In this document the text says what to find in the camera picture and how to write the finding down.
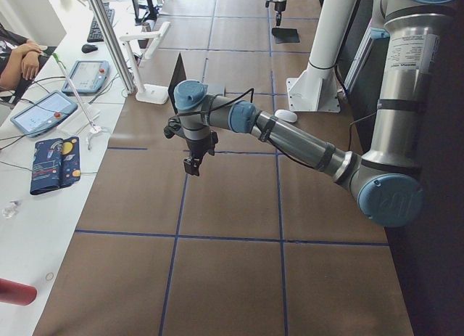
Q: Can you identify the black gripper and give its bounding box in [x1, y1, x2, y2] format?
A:
[183, 131, 218, 176]
[274, 1, 286, 26]

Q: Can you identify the black mouse pad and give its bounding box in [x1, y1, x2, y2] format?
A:
[271, 28, 300, 44]

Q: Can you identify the grey laptop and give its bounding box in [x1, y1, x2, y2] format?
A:
[167, 51, 228, 114]

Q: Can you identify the white computer mouse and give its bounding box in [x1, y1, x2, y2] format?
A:
[274, 109, 298, 123]

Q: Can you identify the seated person's forearm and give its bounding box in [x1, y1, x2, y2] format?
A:
[1, 41, 41, 91]

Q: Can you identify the white desk lamp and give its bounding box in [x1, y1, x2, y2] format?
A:
[119, 21, 171, 105]

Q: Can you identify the black desk mouse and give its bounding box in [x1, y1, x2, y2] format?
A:
[81, 44, 98, 54]

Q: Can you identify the seated person's hand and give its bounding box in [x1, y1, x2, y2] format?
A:
[21, 49, 41, 80]

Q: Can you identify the far teach pendant tablet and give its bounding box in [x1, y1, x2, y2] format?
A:
[70, 60, 109, 94]

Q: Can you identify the teach pendant tablet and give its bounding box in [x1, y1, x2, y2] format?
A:
[70, 60, 109, 94]
[10, 91, 78, 137]

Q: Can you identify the navy space print pouch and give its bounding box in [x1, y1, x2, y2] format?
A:
[30, 136, 80, 195]

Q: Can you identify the near teach pendant tablet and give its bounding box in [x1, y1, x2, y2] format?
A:
[10, 91, 78, 137]

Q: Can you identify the black keyboard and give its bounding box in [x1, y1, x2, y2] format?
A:
[86, 1, 116, 44]

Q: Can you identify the clear plastic wrapper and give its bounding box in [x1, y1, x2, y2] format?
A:
[1, 200, 22, 219]

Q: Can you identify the red cylinder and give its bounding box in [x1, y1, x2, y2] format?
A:
[0, 279, 37, 306]

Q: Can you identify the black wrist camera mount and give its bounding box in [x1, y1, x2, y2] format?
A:
[163, 115, 185, 139]

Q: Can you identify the black braided camera cable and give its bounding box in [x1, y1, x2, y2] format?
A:
[169, 88, 334, 169]

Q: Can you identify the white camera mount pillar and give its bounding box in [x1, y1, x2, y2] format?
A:
[286, 0, 357, 112]

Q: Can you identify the aluminium frame post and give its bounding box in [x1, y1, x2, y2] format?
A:
[88, 0, 136, 94]

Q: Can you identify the grabber stick with green handle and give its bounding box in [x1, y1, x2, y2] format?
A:
[52, 52, 110, 150]

